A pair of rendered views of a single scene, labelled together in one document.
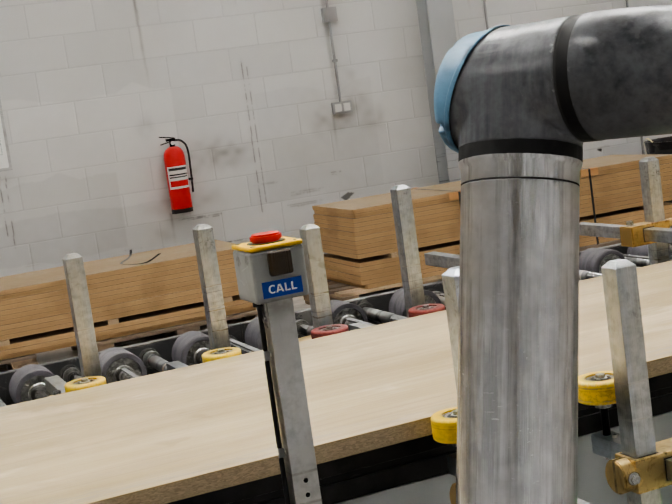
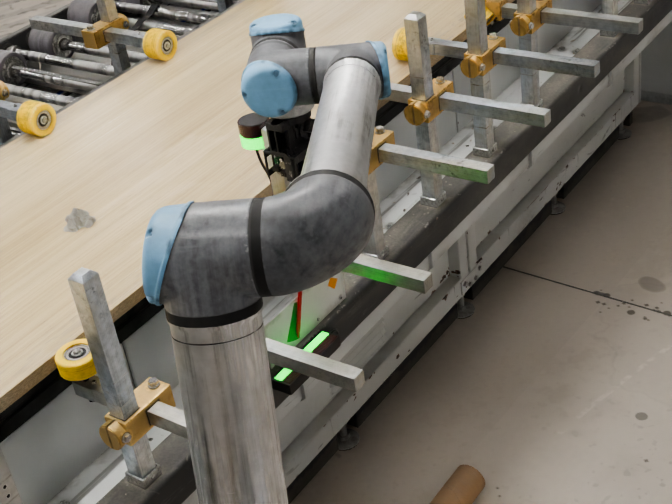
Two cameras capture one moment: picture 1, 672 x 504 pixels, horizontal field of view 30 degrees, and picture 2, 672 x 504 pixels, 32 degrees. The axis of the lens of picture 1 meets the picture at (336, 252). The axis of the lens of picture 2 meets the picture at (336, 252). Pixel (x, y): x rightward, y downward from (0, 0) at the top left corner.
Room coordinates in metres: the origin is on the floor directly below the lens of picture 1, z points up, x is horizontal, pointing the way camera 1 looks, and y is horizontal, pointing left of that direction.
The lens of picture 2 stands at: (0.11, 0.22, 2.08)
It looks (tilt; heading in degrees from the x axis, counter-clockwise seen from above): 33 degrees down; 332
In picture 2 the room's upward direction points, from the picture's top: 9 degrees counter-clockwise
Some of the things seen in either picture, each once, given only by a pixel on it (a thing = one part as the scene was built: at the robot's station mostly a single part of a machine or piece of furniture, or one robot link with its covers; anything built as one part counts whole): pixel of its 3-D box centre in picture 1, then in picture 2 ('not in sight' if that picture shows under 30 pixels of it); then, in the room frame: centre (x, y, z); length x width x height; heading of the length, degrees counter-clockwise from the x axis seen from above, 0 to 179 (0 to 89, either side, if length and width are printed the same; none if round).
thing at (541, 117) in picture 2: not in sight; (444, 100); (2.00, -1.13, 0.95); 0.50 x 0.04 x 0.04; 22
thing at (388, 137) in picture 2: not in sight; (367, 153); (1.93, -0.87, 0.95); 0.13 x 0.06 x 0.05; 112
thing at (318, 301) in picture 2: not in sight; (306, 311); (1.79, -0.60, 0.75); 0.26 x 0.01 x 0.10; 112
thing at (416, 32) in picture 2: not in sight; (424, 115); (2.02, -1.08, 0.93); 0.03 x 0.03 x 0.48; 22
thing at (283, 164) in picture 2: not in sight; (292, 142); (1.74, -0.61, 1.15); 0.09 x 0.08 x 0.12; 112
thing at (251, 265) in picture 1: (270, 272); not in sight; (1.54, 0.08, 1.18); 0.07 x 0.07 x 0.08; 22
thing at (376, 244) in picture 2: not in sight; (362, 164); (1.92, -0.85, 0.93); 0.03 x 0.03 x 0.48; 22
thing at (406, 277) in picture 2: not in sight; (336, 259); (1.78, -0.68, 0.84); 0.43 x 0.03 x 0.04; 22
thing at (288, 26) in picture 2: not in sight; (280, 53); (1.74, -0.61, 1.32); 0.10 x 0.09 x 0.12; 143
